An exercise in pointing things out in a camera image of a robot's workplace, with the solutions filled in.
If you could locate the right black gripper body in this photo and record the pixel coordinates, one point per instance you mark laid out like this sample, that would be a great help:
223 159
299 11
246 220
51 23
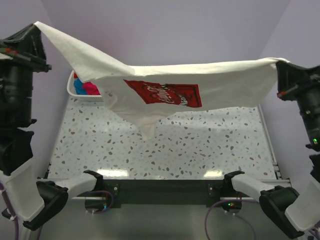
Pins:
301 86

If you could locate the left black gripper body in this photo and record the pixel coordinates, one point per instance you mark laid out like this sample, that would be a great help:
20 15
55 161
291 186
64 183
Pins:
23 57

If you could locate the white t shirt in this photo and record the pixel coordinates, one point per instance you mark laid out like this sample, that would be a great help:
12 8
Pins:
143 95

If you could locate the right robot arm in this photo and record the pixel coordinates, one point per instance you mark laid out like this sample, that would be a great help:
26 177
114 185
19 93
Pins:
293 211

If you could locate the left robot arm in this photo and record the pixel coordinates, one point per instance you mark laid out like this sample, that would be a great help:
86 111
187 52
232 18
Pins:
33 201

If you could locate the white plastic laundry basket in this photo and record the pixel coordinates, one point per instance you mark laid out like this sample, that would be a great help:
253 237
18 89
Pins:
72 91

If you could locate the blue t shirt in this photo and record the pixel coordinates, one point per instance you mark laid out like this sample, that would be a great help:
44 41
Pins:
78 85

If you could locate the magenta t shirt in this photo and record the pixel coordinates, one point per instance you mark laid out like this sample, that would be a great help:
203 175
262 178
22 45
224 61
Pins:
90 89

